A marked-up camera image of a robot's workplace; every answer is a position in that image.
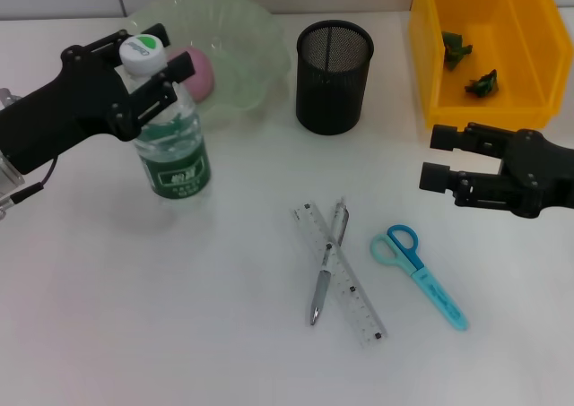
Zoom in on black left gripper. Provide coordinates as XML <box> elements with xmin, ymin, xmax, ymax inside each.
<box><xmin>0</xmin><ymin>23</ymin><xmax>196</xmax><ymax>174</ymax></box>

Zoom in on pink peach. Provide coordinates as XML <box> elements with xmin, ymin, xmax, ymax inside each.
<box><xmin>166</xmin><ymin>46</ymin><xmax>215</xmax><ymax>103</ymax></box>

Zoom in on left gripper cable with plug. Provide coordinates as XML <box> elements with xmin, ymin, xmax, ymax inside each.
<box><xmin>0</xmin><ymin>87</ymin><xmax>59</xmax><ymax>206</ymax></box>

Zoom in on transparent plastic ruler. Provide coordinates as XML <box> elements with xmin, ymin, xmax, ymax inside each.
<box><xmin>293</xmin><ymin>202</ymin><xmax>389</xmax><ymax>348</ymax></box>

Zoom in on green plastic wrapper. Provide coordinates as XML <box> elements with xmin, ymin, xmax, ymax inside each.
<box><xmin>441</xmin><ymin>30</ymin><xmax>474</xmax><ymax>71</ymax></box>
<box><xmin>464</xmin><ymin>68</ymin><xmax>500</xmax><ymax>99</ymax></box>

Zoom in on translucent green fruit plate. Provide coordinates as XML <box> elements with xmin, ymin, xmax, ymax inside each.
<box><xmin>127</xmin><ymin>0</ymin><xmax>292</xmax><ymax>116</ymax></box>

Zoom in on black mesh pen holder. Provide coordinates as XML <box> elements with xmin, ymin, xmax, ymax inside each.
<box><xmin>295</xmin><ymin>19</ymin><xmax>375</xmax><ymax>136</ymax></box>

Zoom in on clear green-label water bottle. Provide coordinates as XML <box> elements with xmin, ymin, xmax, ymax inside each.
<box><xmin>118</xmin><ymin>33</ymin><xmax>213</xmax><ymax>201</ymax></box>

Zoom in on yellow plastic bin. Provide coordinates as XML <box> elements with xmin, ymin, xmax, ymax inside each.
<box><xmin>406</xmin><ymin>0</ymin><xmax>574</xmax><ymax>132</ymax></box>

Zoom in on blue teal scissors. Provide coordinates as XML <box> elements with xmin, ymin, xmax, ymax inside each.
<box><xmin>370</xmin><ymin>224</ymin><xmax>469</xmax><ymax>332</ymax></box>

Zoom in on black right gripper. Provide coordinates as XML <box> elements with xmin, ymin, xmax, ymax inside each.
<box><xmin>419</xmin><ymin>121</ymin><xmax>574</xmax><ymax>219</ymax></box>

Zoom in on silver ballpoint pen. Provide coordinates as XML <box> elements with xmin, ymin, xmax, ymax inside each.
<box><xmin>308</xmin><ymin>202</ymin><xmax>351</xmax><ymax>327</ymax></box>

